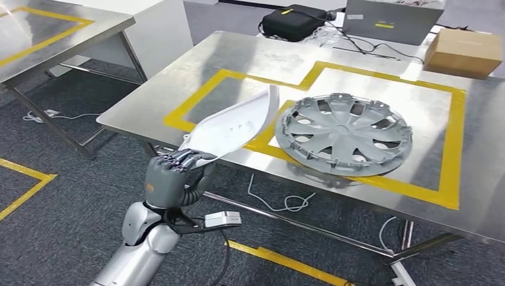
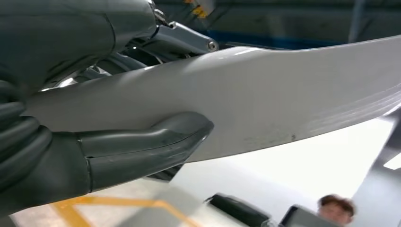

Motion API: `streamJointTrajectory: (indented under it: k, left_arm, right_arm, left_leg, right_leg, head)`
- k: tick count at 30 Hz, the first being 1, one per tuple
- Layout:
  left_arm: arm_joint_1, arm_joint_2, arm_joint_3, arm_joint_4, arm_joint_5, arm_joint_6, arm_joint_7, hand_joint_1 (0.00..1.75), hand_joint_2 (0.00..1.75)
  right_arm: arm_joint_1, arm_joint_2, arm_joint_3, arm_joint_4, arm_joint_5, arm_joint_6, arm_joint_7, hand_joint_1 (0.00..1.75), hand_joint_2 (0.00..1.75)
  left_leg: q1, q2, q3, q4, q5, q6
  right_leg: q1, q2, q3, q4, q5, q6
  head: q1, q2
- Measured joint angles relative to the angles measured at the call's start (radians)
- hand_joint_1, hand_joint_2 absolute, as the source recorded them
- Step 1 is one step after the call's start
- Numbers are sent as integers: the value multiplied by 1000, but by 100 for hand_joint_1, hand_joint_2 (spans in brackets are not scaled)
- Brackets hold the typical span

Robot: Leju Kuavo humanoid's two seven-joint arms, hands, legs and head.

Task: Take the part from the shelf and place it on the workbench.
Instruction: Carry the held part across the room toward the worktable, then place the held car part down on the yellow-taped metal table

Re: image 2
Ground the black monitor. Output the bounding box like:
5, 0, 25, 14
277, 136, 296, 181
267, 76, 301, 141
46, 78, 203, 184
205, 192, 272, 227

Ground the stainless steel workbench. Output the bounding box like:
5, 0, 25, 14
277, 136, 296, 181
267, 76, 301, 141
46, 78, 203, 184
9, 108, 401, 227

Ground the person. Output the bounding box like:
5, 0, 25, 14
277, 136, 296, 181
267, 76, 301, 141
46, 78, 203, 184
316, 194, 357, 227

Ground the grey laptop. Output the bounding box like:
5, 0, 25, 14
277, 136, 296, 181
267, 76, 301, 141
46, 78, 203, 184
279, 205, 342, 227

